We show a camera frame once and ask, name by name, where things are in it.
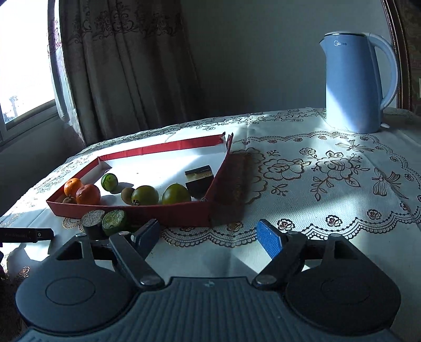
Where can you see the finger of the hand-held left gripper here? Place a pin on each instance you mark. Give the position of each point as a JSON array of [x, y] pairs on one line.
[[23, 235]]

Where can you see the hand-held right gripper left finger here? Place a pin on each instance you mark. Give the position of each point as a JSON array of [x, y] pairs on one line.
[[148, 234]]

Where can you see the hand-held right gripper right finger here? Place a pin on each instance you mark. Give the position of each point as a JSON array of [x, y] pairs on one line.
[[269, 240]]

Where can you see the red cardboard box tray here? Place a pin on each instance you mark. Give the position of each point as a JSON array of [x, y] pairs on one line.
[[164, 213]]

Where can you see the green round fruit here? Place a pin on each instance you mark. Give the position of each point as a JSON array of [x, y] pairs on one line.
[[176, 194], [144, 195]]

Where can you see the small brown fruit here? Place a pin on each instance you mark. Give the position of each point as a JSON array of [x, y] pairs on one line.
[[69, 199], [127, 194]]

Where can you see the green cucumber piece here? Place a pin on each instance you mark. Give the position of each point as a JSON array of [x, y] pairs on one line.
[[114, 222], [109, 182]]

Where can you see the small orange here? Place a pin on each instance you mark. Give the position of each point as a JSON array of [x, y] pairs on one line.
[[72, 185]]

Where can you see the large orange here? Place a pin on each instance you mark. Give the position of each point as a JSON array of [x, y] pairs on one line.
[[88, 194]]

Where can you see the brown patterned curtain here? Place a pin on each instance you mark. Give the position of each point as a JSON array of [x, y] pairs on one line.
[[125, 65]]

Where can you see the light blue electric kettle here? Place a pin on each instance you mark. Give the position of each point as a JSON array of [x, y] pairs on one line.
[[352, 85]]

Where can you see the window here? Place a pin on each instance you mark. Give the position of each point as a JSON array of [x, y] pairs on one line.
[[23, 59]]

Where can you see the dark wooden frame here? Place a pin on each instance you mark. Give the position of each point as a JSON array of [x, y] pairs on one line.
[[406, 49]]

